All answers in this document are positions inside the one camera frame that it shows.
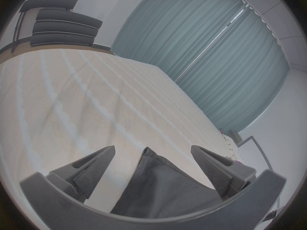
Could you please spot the black chest of drawers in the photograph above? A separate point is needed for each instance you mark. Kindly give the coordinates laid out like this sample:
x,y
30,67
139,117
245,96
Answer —
x,y
62,30

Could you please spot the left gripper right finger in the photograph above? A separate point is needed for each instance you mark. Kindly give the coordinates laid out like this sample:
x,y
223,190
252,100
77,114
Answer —
x,y
220,174

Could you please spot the purple garment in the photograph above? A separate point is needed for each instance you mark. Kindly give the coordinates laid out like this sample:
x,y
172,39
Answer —
x,y
238,162

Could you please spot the black T-shirt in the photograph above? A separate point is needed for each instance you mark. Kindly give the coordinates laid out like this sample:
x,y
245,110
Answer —
x,y
156,188

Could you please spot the grey bedside table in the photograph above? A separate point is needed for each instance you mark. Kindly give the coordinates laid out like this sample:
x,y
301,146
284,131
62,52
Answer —
x,y
233,135

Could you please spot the blue-green curtain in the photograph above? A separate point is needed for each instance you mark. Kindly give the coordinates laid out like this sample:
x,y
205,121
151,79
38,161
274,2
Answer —
x,y
168,27
239,75

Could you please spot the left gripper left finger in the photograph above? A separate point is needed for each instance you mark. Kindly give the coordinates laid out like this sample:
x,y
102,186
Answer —
x,y
88,174

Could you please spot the white printed pillow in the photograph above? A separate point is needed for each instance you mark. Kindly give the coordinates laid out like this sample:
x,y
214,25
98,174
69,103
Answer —
x,y
231,150

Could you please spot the bed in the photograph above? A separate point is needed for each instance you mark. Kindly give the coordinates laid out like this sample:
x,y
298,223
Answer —
x,y
72,104

